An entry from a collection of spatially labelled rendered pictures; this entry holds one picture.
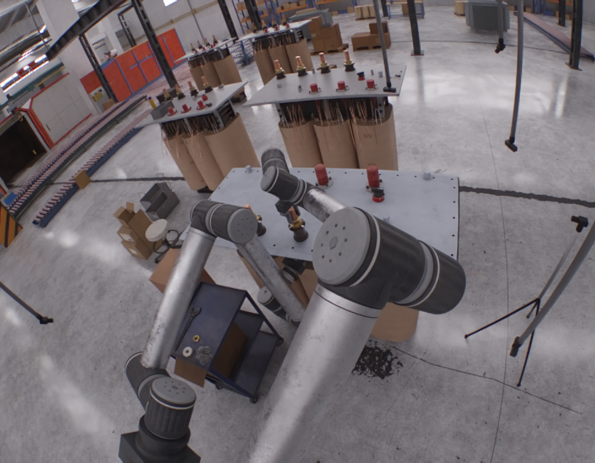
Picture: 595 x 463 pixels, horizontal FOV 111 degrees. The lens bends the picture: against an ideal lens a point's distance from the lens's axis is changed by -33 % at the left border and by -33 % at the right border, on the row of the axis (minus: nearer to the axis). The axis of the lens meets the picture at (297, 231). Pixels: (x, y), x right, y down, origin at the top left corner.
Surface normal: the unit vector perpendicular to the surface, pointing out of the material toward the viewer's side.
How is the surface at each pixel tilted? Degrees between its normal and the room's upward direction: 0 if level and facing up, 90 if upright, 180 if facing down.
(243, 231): 79
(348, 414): 0
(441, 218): 0
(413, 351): 0
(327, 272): 46
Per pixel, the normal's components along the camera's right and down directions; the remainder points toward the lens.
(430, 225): -0.26, -0.68
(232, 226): 0.60, 0.18
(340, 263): -0.80, -0.22
